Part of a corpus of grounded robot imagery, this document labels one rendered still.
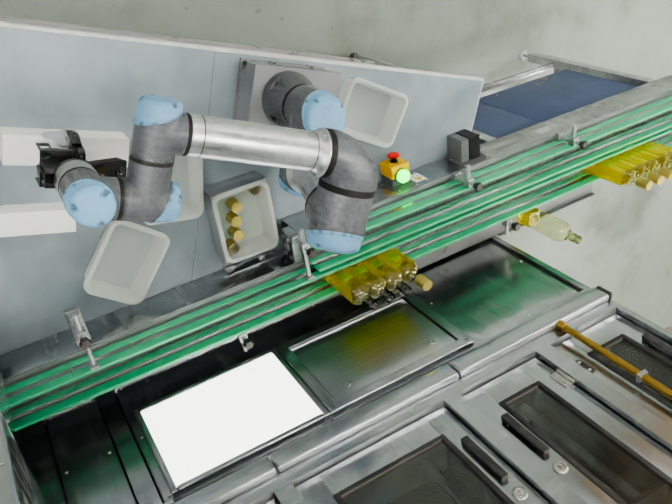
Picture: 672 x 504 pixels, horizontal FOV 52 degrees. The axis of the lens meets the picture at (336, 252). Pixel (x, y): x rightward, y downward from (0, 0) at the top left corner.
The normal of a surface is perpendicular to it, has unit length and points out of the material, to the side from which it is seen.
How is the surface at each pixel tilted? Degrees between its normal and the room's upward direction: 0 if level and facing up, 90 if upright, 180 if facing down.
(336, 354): 90
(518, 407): 90
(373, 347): 90
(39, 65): 0
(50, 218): 0
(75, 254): 0
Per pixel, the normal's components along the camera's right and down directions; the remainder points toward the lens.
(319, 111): 0.54, 0.28
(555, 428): -0.12, -0.85
